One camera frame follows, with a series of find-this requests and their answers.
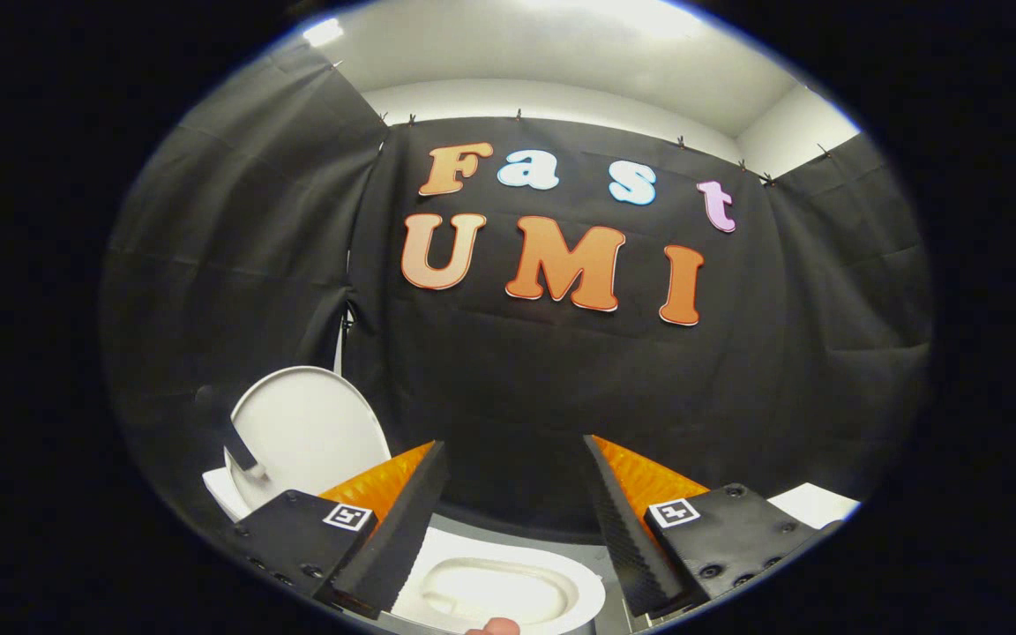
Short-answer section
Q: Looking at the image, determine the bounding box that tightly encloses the white drawer cabinet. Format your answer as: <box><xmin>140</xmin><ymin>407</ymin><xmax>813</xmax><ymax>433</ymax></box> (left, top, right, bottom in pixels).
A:
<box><xmin>768</xmin><ymin>482</ymin><xmax>863</xmax><ymax>532</ymax></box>

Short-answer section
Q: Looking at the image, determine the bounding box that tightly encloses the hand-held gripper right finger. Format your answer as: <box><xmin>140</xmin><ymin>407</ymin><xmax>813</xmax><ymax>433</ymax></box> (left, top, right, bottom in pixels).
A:
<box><xmin>580</xmin><ymin>435</ymin><xmax>824</xmax><ymax>619</ymax></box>

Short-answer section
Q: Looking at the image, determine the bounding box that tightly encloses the white toilet tank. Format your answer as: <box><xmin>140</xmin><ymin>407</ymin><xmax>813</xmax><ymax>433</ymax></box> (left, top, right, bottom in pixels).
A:
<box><xmin>202</xmin><ymin>466</ymin><xmax>255</xmax><ymax>524</ymax></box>

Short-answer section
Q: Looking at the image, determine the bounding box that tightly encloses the black backdrop cloth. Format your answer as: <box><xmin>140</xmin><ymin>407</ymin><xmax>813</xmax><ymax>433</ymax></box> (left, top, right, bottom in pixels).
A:
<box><xmin>101</xmin><ymin>40</ymin><xmax>937</xmax><ymax>539</ymax></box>

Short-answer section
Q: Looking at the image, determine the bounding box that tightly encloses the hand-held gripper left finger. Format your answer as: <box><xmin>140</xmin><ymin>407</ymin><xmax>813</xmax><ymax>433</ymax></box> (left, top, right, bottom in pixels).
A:
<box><xmin>213</xmin><ymin>441</ymin><xmax>453</xmax><ymax>618</ymax></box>

